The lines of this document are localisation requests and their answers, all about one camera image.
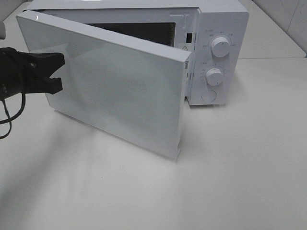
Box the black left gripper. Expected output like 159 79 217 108
0 47 65 96

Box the white microwave door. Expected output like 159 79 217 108
17 10 190 160

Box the round white door button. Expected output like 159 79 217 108
201 90 217 103

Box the lower white timer knob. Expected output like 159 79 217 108
205 68 223 86

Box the white microwave oven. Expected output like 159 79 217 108
17 0 249 105

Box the upper white power knob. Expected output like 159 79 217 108
210 36 231 58

